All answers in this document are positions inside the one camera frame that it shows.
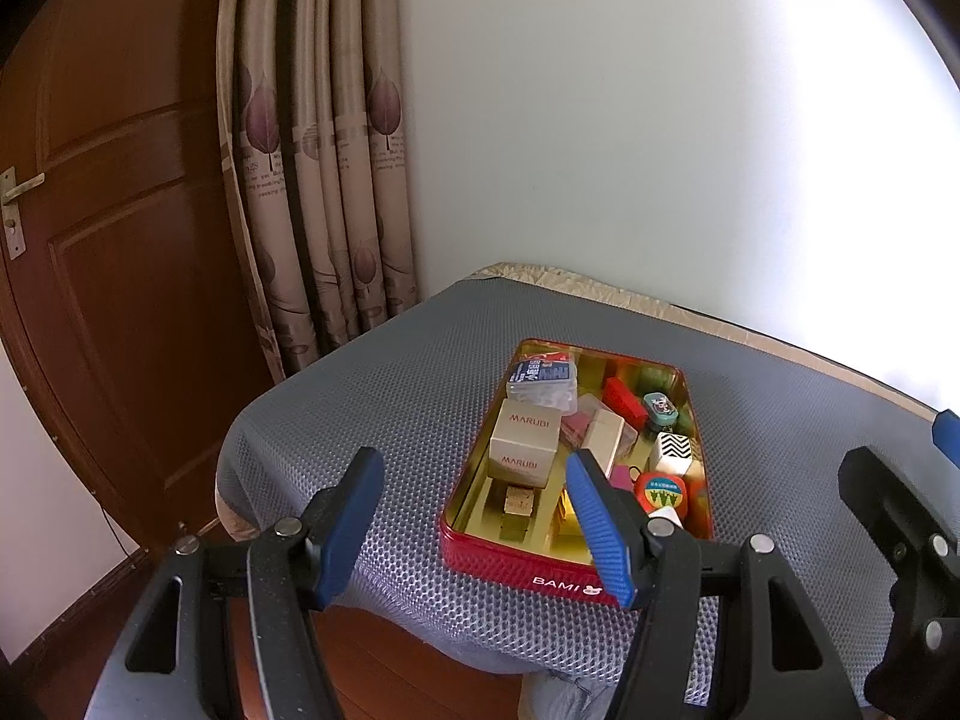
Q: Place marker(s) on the person's jeans leg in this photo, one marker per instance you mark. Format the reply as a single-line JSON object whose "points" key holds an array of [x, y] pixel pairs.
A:
{"points": [[562, 701]]}

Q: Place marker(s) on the red tin box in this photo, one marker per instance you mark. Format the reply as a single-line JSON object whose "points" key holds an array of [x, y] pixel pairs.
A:
{"points": [[510, 566]]}

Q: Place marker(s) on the small teal tin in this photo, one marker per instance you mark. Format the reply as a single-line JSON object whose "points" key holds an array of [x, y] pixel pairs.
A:
{"points": [[660, 409]]}

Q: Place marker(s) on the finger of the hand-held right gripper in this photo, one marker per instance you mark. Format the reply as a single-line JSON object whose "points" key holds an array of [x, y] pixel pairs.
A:
{"points": [[949, 431], [915, 585]]}

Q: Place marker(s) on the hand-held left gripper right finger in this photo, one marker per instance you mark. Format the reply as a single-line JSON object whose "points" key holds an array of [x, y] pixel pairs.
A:
{"points": [[600, 532]]}

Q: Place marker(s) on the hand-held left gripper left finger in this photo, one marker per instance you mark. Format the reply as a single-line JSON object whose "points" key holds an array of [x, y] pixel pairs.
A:
{"points": [[345, 517]]}

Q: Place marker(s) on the orange round tape measure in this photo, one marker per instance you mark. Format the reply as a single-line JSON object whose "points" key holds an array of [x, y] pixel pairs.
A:
{"points": [[661, 493]]}

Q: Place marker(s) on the gold tablecloth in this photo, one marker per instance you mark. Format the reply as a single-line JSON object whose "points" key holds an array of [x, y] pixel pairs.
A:
{"points": [[600, 289]]}

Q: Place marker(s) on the beige leaf print curtain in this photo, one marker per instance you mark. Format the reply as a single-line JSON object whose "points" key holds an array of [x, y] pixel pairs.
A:
{"points": [[315, 165]]}

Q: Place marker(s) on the pink item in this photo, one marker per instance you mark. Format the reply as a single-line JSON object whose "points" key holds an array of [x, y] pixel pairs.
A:
{"points": [[622, 477]]}

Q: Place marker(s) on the orange block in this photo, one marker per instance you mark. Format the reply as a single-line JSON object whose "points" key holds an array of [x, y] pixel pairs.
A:
{"points": [[697, 504]]}

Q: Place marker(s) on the brown wooden door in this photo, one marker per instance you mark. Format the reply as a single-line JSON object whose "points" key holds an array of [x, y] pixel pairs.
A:
{"points": [[112, 240]]}

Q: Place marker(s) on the brown cardboard box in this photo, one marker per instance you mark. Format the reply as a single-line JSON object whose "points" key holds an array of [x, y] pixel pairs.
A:
{"points": [[525, 439]]}

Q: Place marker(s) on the cream gold box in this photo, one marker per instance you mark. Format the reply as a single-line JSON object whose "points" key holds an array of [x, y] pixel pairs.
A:
{"points": [[609, 435]]}

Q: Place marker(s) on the red block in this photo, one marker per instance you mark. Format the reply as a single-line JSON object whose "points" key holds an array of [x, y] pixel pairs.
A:
{"points": [[622, 399]]}

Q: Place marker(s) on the white zigzag patterned box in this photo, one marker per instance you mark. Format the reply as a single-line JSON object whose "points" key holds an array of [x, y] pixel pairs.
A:
{"points": [[671, 451]]}

